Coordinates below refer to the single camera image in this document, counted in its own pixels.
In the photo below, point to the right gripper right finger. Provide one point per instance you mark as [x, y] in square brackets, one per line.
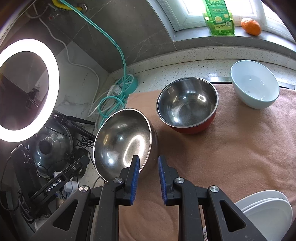
[204, 213]

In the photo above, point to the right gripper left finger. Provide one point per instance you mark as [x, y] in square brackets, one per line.
[93, 213]

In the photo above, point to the plain white plate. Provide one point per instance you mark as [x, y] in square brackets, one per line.
[270, 212]

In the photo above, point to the large stainless steel bowl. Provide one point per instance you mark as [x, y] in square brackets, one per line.
[124, 134]

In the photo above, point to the red steel bowl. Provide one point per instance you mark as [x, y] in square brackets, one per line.
[188, 105]

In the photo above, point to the light blue ceramic bowl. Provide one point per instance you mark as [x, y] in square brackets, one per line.
[254, 83]

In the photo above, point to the white power adapter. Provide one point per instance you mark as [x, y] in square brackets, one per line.
[69, 187]

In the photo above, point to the peach towel mat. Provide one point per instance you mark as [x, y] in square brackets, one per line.
[243, 151]

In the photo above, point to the black tripod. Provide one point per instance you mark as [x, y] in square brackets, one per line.
[71, 122]

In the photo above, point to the teal power strip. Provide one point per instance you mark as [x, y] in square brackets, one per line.
[127, 88]

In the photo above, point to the green dish soap bottle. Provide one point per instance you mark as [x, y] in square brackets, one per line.
[217, 18]

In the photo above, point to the orange tangerine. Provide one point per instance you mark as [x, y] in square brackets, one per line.
[251, 26]

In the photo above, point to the ring light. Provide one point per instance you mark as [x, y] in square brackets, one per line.
[43, 51]

